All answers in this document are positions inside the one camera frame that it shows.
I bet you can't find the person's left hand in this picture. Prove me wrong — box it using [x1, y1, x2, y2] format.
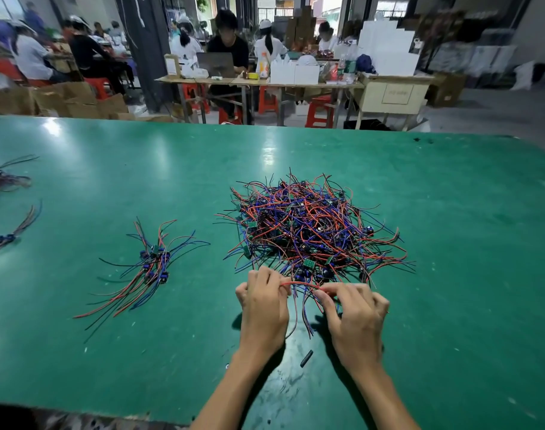
[235, 266, 293, 359]

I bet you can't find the person's right hand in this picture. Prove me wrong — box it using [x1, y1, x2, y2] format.
[312, 281, 391, 377]

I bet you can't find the pile of wires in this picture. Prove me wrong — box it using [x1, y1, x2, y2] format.
[217, 170, 415, 339]

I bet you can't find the person's left forearm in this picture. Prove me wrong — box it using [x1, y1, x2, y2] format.
[190, 345, 283, 430]

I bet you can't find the red plastic stool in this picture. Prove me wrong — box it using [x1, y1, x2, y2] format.
[257, 85, 281, 115]
[305, 94, 337, 129]
[183, 82, 209, 113]
[84, 78, 114, 100]

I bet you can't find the long wooden work table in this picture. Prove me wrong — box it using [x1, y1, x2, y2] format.
[156, 72, 439, 126]

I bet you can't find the cream cabinet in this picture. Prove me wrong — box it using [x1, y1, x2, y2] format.
[355, 74, 437, 131]

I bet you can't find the row of white containers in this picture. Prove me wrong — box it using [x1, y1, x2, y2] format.
[270, 55, 321, 86]

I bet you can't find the grey laptop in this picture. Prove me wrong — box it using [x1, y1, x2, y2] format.
[197, 51, 238, 79]

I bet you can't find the brown cardboard box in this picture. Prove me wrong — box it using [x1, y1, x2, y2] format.
[431, 71, 468, 108]

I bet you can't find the dark blue bag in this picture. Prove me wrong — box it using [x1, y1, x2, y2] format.
[355, 53, 378, 74]

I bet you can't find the stack of white boxes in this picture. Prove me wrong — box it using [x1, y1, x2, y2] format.
[355, 19, 423, 77]

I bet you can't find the dark pillar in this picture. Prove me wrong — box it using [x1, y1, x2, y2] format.
[116, 0, 177, 113]

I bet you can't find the row of cardboard boxes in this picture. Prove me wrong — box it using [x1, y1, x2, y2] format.
[0, 81, 130, 119]

